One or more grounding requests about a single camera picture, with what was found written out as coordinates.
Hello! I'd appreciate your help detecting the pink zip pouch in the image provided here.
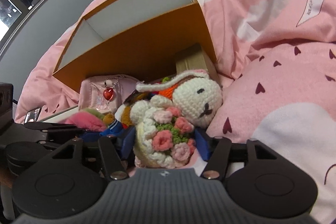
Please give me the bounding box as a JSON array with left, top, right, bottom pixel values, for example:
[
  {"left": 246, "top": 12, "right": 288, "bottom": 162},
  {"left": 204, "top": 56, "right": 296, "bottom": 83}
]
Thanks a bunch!
[{"left": 78, "top": 75, "right": 138, "bottom": 114}]

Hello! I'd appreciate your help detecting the smartphone with photo case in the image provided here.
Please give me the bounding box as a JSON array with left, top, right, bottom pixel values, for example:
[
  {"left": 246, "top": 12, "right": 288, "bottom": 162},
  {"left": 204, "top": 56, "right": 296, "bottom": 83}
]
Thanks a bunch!
[{"left": 24, "top": 107, "right": 42, "bottom": 123}]

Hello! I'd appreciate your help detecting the white crochet bunny doll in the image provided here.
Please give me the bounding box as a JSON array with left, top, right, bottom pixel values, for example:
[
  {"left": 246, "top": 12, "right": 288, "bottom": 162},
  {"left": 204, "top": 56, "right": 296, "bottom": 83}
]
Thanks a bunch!
[{"left": 130, "top": 69, "right": 223, "bottom": 169}]

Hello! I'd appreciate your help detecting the red heart keychain charm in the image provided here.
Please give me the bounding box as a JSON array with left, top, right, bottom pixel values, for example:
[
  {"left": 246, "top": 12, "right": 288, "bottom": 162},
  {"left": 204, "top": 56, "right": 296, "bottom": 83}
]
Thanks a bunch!
[{"left": 102, "top": 79, "right": 119, "bottom": 102}]

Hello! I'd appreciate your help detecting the pink fluffy plush toy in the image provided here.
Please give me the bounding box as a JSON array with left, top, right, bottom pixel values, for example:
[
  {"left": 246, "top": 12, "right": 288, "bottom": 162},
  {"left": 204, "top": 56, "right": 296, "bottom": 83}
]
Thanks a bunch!
[{"left": 64, "top": 108, "right": 107, "bottom": 132}]

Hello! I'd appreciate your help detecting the pink printed bed duvet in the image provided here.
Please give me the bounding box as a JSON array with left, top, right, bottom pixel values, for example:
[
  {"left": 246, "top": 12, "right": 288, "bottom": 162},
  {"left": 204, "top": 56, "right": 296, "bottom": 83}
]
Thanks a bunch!
[{"left": 14, "top": 0, "right": 336, "bottom": 224}]

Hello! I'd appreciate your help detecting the orange cardboard storage box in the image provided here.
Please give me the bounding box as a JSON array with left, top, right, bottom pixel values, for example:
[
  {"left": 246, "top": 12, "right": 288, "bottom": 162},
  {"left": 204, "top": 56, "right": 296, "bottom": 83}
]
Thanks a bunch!
[{"left": 53, "top": 0, "right": 217, "bottom": 91}]

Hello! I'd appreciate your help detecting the orange crochet carrot toy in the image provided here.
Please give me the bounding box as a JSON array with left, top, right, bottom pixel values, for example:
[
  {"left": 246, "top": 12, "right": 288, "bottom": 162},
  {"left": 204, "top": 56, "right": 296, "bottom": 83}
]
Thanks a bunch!
[{"left": 158, "top": 77, "right": 179, "bottom": 100}]

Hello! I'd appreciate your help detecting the small brown cardboard box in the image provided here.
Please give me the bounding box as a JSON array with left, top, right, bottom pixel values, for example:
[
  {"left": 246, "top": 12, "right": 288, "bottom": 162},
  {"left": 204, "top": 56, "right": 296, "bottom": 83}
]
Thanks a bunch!
[{"left": 175, "top": 44, "right": 220, "bottom": 83}]

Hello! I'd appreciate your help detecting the bear plush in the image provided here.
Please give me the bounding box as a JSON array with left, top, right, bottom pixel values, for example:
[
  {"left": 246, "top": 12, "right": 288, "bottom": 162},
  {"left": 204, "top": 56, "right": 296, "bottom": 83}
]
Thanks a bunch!
[{"left": 100, "top": 105, "right": 133, "bottom": 136}]

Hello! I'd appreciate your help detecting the dark grey box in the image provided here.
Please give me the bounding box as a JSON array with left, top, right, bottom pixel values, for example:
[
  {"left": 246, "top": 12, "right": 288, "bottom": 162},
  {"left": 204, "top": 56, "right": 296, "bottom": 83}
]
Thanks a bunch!
[{"left": 40, "top": 106, "right": 78, "bottom": 123}]

